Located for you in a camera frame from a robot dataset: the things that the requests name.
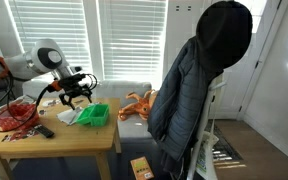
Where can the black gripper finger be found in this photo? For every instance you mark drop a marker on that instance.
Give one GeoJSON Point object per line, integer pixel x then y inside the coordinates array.
{"type": "Point", "coordinates": [88, 96]}
{"type": "Point", "coordinates": [67, 99]}

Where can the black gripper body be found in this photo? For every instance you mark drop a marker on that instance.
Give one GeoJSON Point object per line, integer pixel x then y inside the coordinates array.
{"type": "Point", "coordinates": [72, 85]}

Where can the green plastic lidded container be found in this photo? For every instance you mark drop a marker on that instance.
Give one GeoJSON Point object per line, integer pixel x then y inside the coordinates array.
{"type": "Point", "coordinates": [99, 115]}

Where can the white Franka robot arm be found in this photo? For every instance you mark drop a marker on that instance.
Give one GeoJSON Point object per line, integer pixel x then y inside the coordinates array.
{"type": "Point", "coordinates": [20, 63]}

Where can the small pale table scraps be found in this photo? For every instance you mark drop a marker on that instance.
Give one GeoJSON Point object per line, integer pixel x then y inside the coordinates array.
{"type": "Point", "coordinates": [95, 103]}

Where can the metal spoon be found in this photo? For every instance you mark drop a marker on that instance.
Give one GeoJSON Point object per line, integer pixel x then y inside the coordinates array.
{"type": "Point", "coordinates": [78, 109]}

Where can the white paper napkin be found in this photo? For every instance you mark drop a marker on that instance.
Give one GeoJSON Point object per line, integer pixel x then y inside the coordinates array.
{"type": "Point", "coordinates": [65, 116]}

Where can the grey fabric sofa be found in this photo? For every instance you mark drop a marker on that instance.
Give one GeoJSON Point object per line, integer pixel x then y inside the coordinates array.
{"type": "Point", "coordinates": [124, 88]}

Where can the black remote control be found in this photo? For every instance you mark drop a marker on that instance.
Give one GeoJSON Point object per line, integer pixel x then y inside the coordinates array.
{"type": "Point", "coordinates": [44, 131]}

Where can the light wooden table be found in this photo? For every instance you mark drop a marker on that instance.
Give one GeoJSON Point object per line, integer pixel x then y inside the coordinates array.
{"type": "Point", "coordinates": [67, 140]}

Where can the orange plush toy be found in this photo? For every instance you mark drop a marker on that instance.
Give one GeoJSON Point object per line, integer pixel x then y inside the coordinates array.
{"type": "Point", "coordinates": [137, 108]}

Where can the red printed flyer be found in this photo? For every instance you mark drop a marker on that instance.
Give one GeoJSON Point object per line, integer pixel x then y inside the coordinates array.
{"type": "Point", "coordinates": [24, 135]}

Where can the wide white window blind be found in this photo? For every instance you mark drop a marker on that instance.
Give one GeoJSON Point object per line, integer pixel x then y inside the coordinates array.
{"type": "Point", "coordinates": [50, 26]}

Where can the white window blind beside door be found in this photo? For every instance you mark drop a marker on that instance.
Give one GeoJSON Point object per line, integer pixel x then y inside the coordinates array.
{"type": "Point", "coordinates": [132, 40]}

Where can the blue puffer jacket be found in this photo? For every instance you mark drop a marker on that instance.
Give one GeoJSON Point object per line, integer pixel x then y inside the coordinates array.
{"type": "Point", "coordinates": [180, 106]}

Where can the white coat rack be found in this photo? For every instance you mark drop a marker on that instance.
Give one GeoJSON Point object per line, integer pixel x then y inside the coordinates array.
{"type": "Point", "coordinates": [200, 133]}

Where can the white tote bag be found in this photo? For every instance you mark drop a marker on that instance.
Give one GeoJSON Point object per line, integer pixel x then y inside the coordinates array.
{"type": "Point", "coordinates": [208, 160]}

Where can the dark doormat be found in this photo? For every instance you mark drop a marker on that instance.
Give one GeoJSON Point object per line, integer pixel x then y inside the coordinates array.
{"type": "Point", "coordinates": [227, 150]}

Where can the black hat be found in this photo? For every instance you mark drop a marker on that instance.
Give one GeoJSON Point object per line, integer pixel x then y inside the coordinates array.
{"type": "Point", "coordinates": [224, 33]}

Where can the white door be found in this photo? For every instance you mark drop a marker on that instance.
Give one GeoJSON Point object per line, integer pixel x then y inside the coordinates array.
{"type": "Point", "coordinates": [244, 83]}

